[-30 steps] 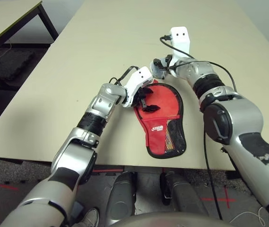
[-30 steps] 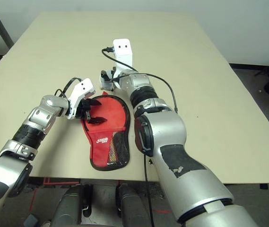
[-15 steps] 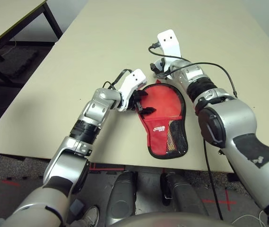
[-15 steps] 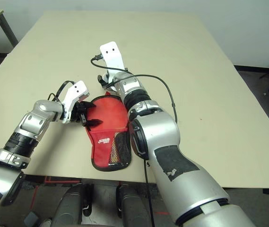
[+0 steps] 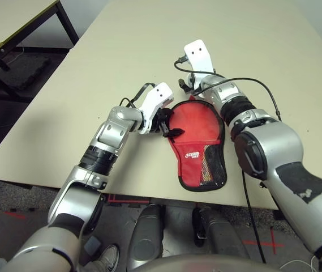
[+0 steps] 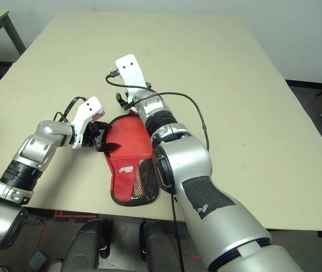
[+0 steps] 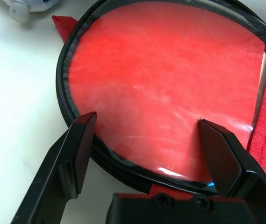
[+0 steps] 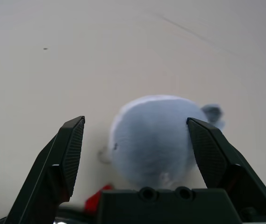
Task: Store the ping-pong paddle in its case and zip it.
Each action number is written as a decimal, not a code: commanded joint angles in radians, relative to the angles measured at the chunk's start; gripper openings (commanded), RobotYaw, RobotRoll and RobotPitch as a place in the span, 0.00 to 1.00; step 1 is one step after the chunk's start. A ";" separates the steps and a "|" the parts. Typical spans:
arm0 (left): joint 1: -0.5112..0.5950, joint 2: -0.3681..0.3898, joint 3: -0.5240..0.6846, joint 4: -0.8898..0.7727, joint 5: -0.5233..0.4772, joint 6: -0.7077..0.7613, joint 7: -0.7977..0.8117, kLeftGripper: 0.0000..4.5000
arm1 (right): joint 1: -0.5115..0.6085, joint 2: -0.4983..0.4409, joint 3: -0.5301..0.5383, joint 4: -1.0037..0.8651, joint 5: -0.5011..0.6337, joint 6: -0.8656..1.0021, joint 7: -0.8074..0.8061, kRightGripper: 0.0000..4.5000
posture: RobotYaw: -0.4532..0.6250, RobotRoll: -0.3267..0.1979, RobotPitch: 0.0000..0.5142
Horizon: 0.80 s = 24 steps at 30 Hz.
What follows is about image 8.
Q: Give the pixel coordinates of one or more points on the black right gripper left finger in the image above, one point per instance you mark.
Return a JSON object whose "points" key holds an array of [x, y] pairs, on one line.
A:
{"points": [[53, 168]]}

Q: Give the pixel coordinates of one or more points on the red black paddle case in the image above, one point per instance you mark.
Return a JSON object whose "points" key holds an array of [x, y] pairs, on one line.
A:
{"points": [[95, 198]]}

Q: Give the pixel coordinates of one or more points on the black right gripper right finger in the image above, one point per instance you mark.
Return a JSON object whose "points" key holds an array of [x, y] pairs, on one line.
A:
{"points": [[219, 158]]}

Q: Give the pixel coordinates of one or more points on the white blue plush ball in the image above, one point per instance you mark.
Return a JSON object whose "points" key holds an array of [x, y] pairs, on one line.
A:
{"points": [[151, 140]]}

